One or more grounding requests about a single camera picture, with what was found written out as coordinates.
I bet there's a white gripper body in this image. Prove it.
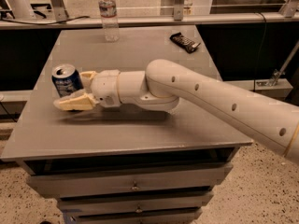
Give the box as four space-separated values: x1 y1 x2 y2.
91 70 121 108

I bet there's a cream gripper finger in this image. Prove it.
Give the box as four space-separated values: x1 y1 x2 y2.
53 89 98 111
79 71 97 88

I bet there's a blue pepsi can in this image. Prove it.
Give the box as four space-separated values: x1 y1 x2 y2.
51 63 83 97

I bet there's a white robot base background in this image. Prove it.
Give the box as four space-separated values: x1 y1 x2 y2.
7 0 36 20

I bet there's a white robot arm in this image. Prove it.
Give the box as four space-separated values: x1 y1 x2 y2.
53 59 299 164

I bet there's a grey drawer cabinet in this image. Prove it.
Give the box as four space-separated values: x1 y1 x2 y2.
0 25 254 224

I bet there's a clear plastic water bottle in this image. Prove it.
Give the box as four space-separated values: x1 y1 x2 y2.
98 0 120 42

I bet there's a black snack bar wrapper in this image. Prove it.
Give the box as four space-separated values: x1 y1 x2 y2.
170 33 200 53

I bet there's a bottom grey drawer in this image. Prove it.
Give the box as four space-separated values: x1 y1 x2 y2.
64 207 202 224

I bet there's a grey drawer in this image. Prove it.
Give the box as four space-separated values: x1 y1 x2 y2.
27 162 233 198
58 189 213 216
64 207 202 224

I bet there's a top grey drawer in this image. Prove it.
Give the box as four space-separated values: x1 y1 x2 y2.
27 162 233 198

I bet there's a middle grey drawer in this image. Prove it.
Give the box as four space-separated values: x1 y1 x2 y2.
58 189 213 216

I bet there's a black cable on rail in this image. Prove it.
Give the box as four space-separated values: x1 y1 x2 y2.
0 15 92 26

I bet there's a black hanging cable right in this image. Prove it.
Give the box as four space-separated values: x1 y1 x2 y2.
252 12 268 93

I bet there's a grey metal rail frame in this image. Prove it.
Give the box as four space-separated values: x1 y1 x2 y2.
1 0 299 29

